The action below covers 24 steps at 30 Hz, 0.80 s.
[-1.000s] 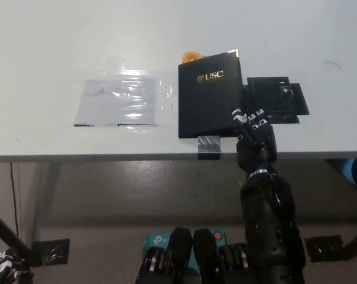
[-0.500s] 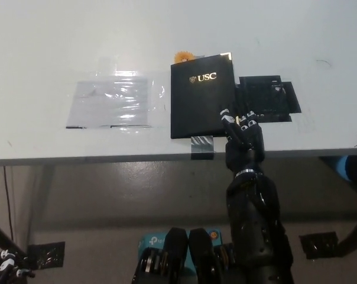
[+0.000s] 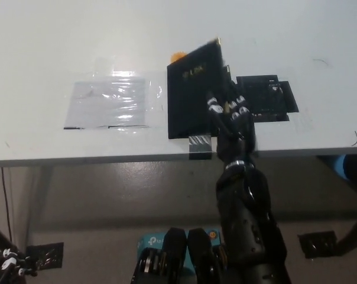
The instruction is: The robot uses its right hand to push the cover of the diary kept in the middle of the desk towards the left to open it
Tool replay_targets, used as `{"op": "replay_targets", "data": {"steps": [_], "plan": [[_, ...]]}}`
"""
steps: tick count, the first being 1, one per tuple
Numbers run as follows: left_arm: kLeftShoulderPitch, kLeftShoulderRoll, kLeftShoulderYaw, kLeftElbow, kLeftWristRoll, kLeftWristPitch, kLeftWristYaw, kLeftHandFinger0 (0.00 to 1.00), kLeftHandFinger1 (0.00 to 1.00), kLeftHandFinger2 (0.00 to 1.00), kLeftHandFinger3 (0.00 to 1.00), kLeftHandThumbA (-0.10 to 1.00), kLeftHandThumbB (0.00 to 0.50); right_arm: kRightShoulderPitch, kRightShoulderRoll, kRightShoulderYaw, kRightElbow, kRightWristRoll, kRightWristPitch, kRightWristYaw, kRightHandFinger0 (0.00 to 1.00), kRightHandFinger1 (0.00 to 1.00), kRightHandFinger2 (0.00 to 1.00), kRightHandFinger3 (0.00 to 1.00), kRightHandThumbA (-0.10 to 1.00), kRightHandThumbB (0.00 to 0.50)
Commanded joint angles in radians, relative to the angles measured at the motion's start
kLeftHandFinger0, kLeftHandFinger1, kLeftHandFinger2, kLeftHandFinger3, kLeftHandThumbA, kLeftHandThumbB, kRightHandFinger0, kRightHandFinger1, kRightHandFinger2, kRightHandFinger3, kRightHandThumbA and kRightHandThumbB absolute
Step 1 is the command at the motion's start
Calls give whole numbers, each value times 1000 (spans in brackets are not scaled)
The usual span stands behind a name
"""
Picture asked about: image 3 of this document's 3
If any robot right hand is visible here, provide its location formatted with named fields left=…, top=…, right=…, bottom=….
left=206, top=83, right=257, bottom=167

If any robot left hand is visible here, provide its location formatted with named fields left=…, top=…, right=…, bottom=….
left=0, top=247, right=39, bottom=284

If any black USC diary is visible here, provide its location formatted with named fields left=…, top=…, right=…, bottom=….
left=166, top=37, right=230, bottom=141

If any black table leg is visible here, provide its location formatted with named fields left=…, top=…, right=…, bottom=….
left=0, top=221, right=20, bottom=256
left=337, top=215, right=357, bottom=255

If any clear plastic film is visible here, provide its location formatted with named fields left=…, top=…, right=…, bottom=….
left=63, top=56, right=165, bottom=131

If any orange plastic gear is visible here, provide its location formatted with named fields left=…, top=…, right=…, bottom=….
left=170, top=51, right=187, bottom=63

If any blue and black object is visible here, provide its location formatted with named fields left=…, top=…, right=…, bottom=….
left=316, top=154, right=357, bottom=181

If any teal TP-Link box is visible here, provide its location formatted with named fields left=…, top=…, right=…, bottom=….
left=137, top=229, right=220, bottom=269

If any silver duct tape strip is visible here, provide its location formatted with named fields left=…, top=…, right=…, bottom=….
left=189, top=135, right=218, bottom=161

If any black printed square frame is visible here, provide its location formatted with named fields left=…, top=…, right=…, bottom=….
left=235, top=75, right=289, bottom=121

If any thin black cable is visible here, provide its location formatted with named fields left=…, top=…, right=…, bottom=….
left=1, top=167, right=15, bottom=243

